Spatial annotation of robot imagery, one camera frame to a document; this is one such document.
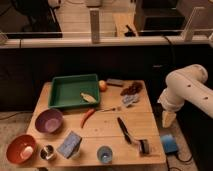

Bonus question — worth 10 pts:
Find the grey board eraser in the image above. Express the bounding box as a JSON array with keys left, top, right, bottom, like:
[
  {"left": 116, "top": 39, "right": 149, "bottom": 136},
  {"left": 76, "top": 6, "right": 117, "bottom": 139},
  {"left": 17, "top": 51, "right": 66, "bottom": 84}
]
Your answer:
[{"left": 106, "top": 79, "right": 124, "bottom": 87}]

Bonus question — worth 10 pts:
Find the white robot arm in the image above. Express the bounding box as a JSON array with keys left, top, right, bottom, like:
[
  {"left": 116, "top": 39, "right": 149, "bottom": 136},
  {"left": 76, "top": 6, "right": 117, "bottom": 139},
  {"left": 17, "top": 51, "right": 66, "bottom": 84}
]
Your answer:
[{"left": 158, "top": 64, "right": 213, "bottom": 128}]

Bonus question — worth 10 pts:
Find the green plastic tray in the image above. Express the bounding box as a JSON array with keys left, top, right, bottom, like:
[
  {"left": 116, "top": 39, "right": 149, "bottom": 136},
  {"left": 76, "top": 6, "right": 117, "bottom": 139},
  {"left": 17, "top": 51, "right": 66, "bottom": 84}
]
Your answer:
[{"left": 48, "top": 74, "right": 100, "bottom": 109}]

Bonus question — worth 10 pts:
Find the blue cylinder device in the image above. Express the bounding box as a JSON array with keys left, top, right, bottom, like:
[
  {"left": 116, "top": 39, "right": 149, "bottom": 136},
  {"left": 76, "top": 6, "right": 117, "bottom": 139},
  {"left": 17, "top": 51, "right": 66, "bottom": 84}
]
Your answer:
[{"left": 161, "top": 134, "right": 178, "bottom": 154}]

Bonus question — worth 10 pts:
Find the blue grey crumpled cloth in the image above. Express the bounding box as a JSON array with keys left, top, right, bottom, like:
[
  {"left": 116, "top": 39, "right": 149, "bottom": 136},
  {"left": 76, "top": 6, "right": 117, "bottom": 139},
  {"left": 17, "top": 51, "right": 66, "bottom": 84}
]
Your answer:
[{"left": 122, "top": 94, "right": 139, "bottom": 107}]

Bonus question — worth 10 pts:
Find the brown pine cone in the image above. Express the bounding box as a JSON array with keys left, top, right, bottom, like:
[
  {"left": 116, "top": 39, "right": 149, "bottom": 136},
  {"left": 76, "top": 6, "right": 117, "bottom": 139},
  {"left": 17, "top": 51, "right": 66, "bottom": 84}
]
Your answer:
[{"left": 120, "top": 81, "right": 143, "bottom": 96}]

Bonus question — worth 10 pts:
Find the wooden table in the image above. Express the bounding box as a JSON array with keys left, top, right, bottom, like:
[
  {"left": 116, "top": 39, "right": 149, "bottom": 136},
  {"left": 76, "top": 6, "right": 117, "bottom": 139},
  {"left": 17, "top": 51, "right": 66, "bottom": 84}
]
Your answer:
[{"left": 26, "top": 90, "right": 166, "bottom": 167}]

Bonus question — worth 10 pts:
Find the metal fork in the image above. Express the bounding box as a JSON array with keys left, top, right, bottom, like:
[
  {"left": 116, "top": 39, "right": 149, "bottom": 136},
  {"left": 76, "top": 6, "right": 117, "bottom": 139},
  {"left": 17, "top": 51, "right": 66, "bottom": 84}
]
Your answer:
[{"left": 97, "top": 106, "right": 121, "bottom": 112}]

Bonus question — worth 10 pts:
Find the blue glass cup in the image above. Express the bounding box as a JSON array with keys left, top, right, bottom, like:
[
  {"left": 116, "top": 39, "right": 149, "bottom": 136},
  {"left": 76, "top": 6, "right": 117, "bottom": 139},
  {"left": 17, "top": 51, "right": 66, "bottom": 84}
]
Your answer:
[{"left": 97, "top": 146, "right": 113, "bottom": 164}]

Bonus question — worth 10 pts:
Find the orange peach fruit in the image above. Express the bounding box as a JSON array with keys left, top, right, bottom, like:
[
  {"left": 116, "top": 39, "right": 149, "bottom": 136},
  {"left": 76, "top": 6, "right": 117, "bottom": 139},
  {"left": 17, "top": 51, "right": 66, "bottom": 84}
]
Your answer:
[{"left": 99, "top": 80, "right": 107, "bottom": 92}]

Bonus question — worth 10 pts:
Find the red chili pepper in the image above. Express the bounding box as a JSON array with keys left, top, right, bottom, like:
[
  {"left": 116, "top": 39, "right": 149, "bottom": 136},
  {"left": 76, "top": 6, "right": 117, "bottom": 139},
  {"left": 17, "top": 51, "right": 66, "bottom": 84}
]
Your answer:
[{"left": 80, "top": 108, "right": 95, "bottom": 128}]

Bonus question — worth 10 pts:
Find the pale leaf-shaped object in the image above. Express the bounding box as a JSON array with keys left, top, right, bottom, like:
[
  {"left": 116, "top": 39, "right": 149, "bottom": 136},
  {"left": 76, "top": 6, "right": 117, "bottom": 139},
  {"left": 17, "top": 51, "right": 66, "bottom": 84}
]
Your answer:
[{"left": 80, "top": 93, "right": 97, "bottom": 103}]

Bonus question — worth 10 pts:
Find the black tool on shelf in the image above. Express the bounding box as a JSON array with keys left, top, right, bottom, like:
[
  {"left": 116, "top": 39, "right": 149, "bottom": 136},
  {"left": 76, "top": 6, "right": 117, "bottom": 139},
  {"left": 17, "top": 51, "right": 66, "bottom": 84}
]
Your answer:
[{"left": 124, "top": 25, "right": 136, "bottom": 37}]

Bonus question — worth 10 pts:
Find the blue sponge block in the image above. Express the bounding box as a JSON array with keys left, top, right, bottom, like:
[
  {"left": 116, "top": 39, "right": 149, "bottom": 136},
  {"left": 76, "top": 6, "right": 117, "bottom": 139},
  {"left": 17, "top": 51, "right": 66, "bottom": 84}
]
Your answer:
[{"left": 57, "top": 131, "right": 82, "bottom": 158}]

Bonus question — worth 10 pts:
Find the purple bowl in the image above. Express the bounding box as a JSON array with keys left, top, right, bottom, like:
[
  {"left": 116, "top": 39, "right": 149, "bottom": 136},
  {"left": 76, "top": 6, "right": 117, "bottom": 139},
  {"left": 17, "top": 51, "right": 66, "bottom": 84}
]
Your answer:
[{"left": 35, "top": 109, "right": 63, "bottom": 133}]

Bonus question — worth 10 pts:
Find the small metal cup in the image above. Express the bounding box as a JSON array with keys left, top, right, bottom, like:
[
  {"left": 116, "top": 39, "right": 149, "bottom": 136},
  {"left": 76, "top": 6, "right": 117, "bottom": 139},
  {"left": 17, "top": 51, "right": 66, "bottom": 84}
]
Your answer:
[{"left": 40, "top": 145, "right": 56, "bottom": 161}]

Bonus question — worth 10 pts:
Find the white egg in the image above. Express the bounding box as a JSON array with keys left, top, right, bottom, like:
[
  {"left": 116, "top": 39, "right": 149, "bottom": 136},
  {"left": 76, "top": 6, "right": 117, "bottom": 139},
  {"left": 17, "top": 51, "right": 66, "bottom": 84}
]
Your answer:
[{"left": 20, "top": 146, "right": 33, "bottom": 159}]

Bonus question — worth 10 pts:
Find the red bowl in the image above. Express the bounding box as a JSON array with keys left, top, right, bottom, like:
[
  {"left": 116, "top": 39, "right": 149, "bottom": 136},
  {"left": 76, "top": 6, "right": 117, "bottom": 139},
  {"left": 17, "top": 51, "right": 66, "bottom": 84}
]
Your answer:
[{"left": 6, "top": 134, "right": 37, "bottom": 165}]

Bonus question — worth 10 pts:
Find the black handled dish brush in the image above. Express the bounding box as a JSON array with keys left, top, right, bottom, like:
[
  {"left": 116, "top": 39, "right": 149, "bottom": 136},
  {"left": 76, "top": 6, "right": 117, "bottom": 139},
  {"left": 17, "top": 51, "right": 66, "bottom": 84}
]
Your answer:
[{"left": 117, "top": 117, "right": 150, "bottom": 155}]

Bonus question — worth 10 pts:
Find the white bracket right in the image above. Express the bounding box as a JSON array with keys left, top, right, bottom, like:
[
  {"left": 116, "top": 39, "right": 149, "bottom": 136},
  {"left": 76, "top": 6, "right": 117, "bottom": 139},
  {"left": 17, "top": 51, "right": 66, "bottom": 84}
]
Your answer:
[{"left": 181, "top": 7, "right": 205, "bottom": 41}]

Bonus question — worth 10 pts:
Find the white post left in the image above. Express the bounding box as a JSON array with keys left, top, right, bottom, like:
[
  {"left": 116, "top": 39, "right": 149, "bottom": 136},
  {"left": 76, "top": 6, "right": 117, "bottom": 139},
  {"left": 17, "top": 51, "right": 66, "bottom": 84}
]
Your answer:
[{"left": 90, "top": 8, "right": 100, "bottom": 44}]

